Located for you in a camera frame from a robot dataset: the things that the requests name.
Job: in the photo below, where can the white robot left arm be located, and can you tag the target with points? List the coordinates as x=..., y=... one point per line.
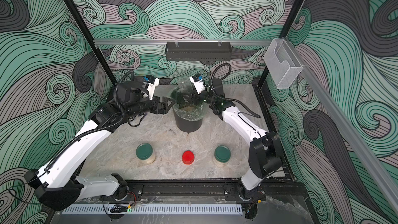
x=58, y=185

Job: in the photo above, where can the black wall-mounted tray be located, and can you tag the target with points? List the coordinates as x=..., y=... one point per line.
x=198, y=51

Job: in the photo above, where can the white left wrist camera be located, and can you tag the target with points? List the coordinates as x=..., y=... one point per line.
x=151, y=84

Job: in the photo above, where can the clear plastic bin liner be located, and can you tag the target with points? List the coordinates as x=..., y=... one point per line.
x=188, y=104

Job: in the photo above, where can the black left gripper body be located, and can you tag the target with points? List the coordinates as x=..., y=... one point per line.
x=146, y=106

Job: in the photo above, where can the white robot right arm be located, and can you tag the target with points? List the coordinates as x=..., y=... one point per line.
x=265, y=149

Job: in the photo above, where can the clear oatmeal jar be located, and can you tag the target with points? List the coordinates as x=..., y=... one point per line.
x=186, y=88

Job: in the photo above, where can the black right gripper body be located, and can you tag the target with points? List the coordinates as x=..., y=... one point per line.
x=205, y=97

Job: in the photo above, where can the red jar lid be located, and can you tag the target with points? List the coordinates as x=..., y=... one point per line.
x=188, y=157

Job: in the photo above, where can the black trash bin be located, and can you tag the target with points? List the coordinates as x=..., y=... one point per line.
x=188, y=121

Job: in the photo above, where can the white slotted cable duct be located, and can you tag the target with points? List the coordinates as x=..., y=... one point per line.
x=157, y=209

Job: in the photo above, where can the green-lidded oatmeal jar right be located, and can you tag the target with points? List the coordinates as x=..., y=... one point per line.
x=222, y=156

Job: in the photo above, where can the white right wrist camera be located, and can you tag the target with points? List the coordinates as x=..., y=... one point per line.
x=198, y=83

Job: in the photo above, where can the green-lidded oatmeal jar left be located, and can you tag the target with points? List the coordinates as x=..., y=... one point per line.
x=145, y=153

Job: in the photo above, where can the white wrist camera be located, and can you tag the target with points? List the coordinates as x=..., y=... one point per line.
x=198, y=83
x=151, y=84

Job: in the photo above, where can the green-lidded oatmeal jar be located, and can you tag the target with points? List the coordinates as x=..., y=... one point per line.
x=145, y=153
x=222, y=156

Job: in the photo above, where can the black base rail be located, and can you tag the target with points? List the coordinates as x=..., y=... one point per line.
x=229, y=189

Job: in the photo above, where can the clear acrylic wall holder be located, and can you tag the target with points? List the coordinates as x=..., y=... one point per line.
x=282, y=61

